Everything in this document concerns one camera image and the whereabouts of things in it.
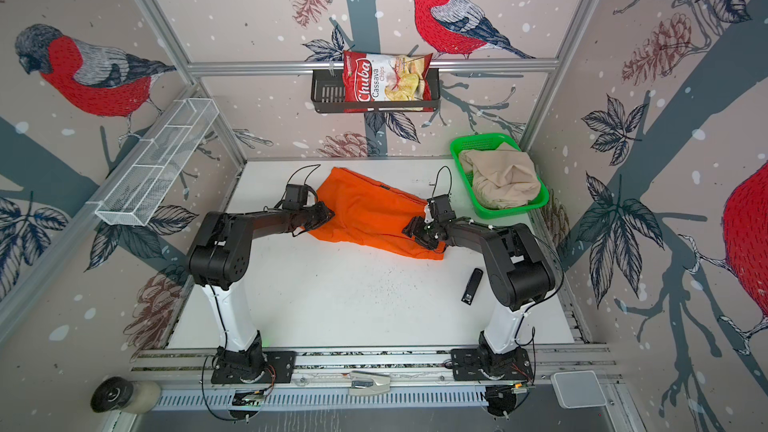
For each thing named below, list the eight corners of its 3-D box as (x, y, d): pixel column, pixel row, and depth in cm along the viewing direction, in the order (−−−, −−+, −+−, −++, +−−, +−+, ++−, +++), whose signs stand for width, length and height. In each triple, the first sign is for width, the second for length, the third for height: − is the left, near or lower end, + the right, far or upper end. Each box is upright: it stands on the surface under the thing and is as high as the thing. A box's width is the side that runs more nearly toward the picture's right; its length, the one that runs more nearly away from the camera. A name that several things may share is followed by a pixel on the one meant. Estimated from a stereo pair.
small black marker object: (460, 300, 86) (462, 296, 83) (472, 271, 91) (475, 266, 88) (469, 305, 85) (472, 301, 82) (481, 276, 90) (484, 271, 88)
